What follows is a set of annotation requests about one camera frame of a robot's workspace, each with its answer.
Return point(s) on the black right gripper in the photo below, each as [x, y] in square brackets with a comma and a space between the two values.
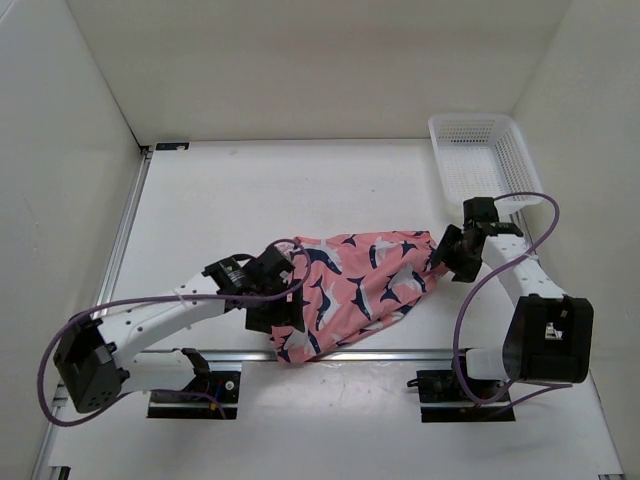
[464, 272]

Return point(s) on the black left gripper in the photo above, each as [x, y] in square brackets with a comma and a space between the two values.
[287, 313]

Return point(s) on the pink shark print shorts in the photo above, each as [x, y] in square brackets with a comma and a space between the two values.
[359, 284]

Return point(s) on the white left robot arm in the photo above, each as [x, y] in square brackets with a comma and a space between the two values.
[103, 355]

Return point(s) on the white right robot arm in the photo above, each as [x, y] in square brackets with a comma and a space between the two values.
[549, 336]

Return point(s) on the white perforated plastic basket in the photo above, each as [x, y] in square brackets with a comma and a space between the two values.
[483, 155]

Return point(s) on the aluminium front frame rail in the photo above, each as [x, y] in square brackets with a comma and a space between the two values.
[367, 355]

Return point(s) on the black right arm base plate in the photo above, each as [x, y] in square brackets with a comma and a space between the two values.
[442, 400]

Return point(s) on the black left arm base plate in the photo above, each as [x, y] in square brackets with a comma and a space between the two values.
[213, 396]

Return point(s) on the aluminium left frame rail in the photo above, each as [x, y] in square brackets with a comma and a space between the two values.
[42, 469]

